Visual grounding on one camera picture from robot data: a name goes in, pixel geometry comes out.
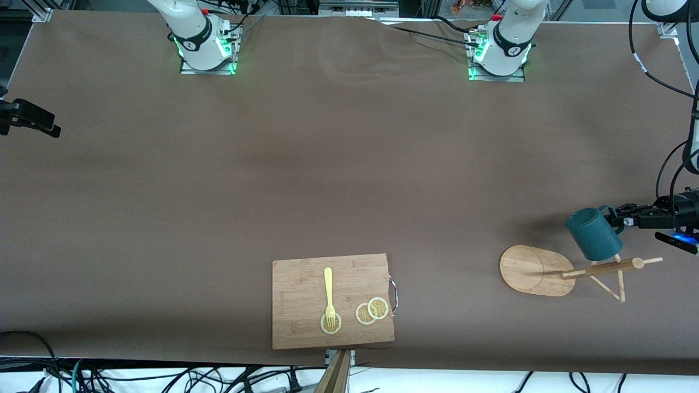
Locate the thick black floor cable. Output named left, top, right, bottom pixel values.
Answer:
left=0, top=330, right=57, bottom=378

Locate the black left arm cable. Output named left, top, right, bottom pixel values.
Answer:
left=628, top=0, right=699, bottom=219

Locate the teal mug with yellow inside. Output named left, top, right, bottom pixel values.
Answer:
left=565, top=205, right=625, bottom=262

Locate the yellow plastic fork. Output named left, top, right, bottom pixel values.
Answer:
left=324, top=267, right=337, bottom=331

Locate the wooden beam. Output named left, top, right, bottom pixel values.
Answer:
left=314, top=349, right=352, bottom=393

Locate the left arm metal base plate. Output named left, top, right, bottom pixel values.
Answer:
left=467, top=30, right=526, bottom=82

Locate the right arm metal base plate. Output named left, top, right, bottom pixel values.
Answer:
left=180, top=25, right=241, bottom=75

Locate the wooden cutting board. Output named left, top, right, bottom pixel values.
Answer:
left=272, top=253, right=399, bottom=350

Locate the wooden mug rack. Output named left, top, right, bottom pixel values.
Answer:
left=499, top=240, right=664, bottom=303

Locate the teal floor cable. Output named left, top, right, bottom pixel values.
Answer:
left=71, top=359, right=88, bottom=393

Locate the brown table cover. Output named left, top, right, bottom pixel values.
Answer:
left=0, top=10, right=699, bottom=376

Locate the grey power strip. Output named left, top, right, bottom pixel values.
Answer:
left=319, top=0, right=400, bottom=17

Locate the black cable across table cover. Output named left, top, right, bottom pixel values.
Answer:
left=378, top=21, right=481, bottom=47

